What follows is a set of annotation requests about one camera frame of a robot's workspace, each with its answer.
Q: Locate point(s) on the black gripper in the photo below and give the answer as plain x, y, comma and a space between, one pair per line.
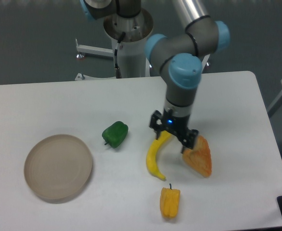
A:
177, 126

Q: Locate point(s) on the green toy bell pepper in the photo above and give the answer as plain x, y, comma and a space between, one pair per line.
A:
115, 134

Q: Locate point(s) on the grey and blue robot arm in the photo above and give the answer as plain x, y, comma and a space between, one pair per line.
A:
177, 60

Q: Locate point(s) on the yellow toy bell pepper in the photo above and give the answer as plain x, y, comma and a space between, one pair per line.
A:
169, 202

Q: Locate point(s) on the orange toy sandwich wedge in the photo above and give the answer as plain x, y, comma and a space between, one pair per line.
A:
199, 158

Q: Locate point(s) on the yellow toy banana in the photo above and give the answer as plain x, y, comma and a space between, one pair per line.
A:
151, 157

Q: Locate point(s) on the beige round plate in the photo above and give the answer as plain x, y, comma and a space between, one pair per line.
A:
58, 168

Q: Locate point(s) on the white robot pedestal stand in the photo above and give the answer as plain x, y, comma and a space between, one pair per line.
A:
130, 27

